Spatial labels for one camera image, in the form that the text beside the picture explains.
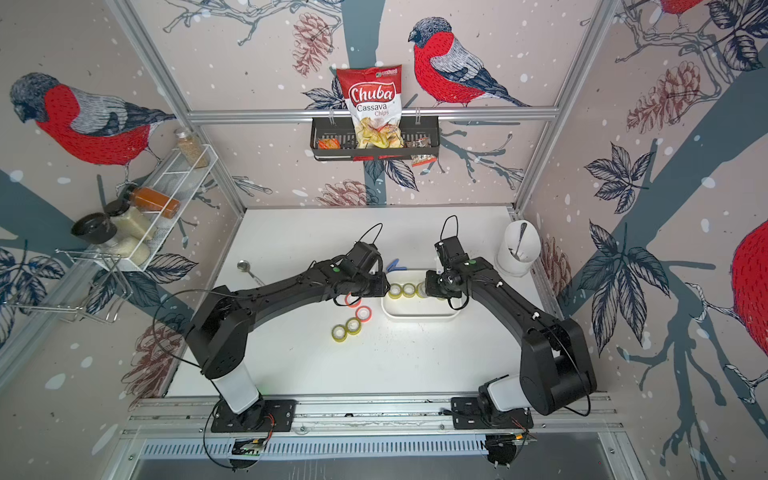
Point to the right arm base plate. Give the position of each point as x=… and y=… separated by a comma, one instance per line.
x=480, y=413

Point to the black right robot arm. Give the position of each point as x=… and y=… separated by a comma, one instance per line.
x=555, y=366

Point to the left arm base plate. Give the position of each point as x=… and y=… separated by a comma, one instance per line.
x=266, y=415

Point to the metal spoon on table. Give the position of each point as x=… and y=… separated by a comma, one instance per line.
x=245, y=267

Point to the Chuba cassava chips bag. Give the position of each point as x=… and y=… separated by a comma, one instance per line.
x=373, y=98

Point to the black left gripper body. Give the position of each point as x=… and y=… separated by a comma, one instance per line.
x=371, y=285

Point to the small snack packet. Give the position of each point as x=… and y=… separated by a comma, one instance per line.
x=421, y=159

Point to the black lid spice jar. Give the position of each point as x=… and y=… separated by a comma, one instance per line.
x=98, y=230

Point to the red core tape roll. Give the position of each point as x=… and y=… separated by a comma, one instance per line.
x=363, y=313
x=352, y=302

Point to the chrome wire rack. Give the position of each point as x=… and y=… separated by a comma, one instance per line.
x=72, y=286

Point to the orange spice bottle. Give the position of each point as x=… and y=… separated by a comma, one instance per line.
x=152, y=201

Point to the blue plastic clip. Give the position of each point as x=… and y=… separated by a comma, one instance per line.
x=395, y=265

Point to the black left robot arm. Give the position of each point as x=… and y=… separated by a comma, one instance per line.
x=218, y=333

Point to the white storage box tray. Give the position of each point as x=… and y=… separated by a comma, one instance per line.
x=415, y=309

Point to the clear spice jar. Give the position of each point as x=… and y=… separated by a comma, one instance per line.
x=191, y=148

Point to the white utensil holder cup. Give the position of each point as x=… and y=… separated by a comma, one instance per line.
x=520, y=248

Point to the white wire spice rack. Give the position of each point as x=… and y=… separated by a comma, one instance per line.
x=147, y=213

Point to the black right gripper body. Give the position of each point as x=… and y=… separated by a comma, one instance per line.
x=437, y=285

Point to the black wire wall basket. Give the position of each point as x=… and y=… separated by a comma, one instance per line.
x=341, y=140

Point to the metal spoon in holder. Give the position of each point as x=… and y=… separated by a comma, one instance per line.
x=521, y=233

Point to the yellow core tape roll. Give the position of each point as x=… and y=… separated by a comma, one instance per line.
x=395, y=291
x=409, y=290
x=339, y=333
x=353, y=326

